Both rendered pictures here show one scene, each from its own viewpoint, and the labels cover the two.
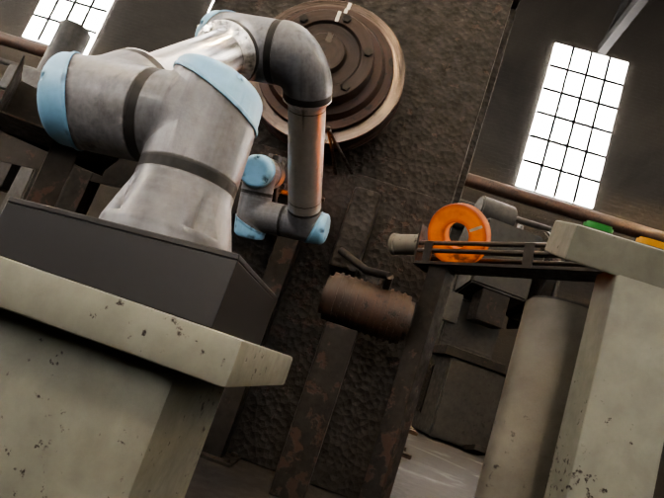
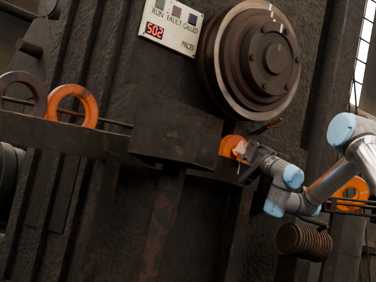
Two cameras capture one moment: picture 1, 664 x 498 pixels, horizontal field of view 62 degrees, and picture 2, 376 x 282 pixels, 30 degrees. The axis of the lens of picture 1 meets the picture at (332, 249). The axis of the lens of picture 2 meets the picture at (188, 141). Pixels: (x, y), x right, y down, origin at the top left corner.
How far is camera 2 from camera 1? 2.17 m
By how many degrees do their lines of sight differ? 43
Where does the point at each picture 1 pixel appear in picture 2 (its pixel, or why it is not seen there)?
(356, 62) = (289, 65)
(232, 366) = not seen: outside the picture
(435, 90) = not seen: hidden behind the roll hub
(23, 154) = (65, 142)
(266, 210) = (293, 201)
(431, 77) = not seen: hidden behind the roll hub
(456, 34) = (301, 15)
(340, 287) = (304, 235)
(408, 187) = (278, 137)
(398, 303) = (328, 240)
